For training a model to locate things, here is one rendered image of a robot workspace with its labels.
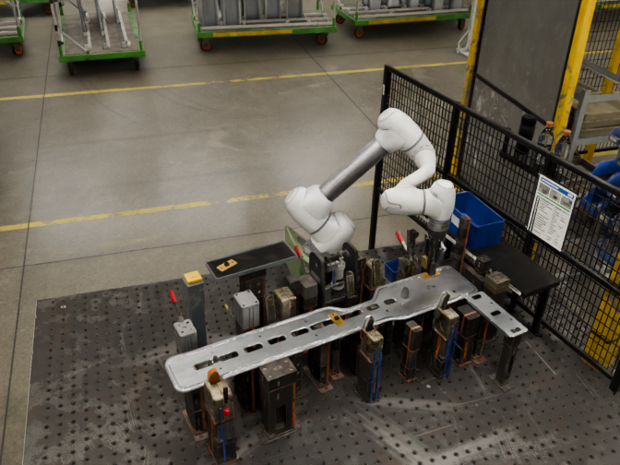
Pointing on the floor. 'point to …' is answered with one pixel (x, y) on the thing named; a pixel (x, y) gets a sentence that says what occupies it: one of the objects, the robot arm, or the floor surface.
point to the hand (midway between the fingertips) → (431, 267)
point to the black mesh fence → (514, 210)
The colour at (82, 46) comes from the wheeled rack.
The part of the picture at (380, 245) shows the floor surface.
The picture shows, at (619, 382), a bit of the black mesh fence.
